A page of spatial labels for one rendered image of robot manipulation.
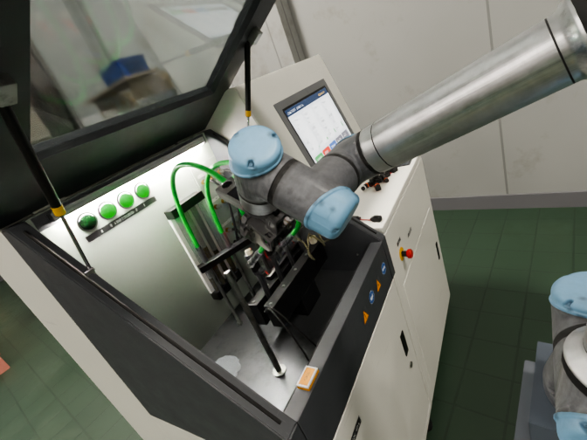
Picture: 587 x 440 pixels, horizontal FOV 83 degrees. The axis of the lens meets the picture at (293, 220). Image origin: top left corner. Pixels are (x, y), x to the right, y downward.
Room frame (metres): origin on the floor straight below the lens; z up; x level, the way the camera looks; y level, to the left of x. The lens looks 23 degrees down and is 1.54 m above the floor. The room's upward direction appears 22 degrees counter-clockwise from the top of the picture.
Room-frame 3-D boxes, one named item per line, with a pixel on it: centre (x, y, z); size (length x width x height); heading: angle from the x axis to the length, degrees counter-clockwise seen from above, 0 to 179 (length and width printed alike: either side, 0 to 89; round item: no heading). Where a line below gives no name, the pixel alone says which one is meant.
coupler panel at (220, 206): (1.21, 0.21, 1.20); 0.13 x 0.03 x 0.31; 142
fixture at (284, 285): (0.95, 0.08, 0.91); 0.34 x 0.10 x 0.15; 142
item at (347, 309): (0.71, -0.04, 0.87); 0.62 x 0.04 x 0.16; 142
